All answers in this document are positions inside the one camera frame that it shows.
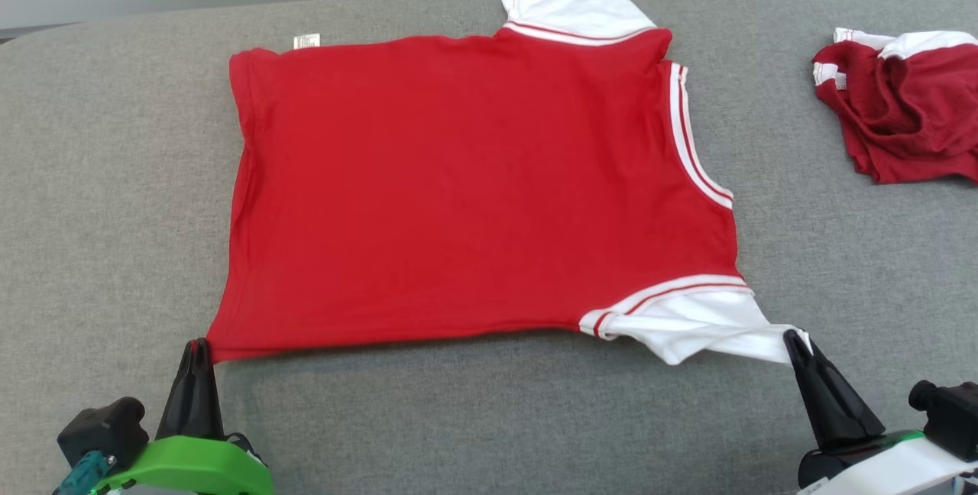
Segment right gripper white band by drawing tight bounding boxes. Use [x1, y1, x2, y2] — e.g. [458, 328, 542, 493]
[782, 328, 978, 495]

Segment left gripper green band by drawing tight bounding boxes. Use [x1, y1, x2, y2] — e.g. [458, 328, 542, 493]
[89, 338, 276, 495]

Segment red shorts with white stripe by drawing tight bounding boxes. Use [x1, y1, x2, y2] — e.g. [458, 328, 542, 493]
[811, 27, 978, 186]

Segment red jersey with white sleeves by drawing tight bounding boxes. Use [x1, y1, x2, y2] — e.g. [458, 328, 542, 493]
[205, 0, 812, 367]

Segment teal left camera connector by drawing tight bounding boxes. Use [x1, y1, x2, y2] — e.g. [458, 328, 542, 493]
[52, 451, 117, 495]

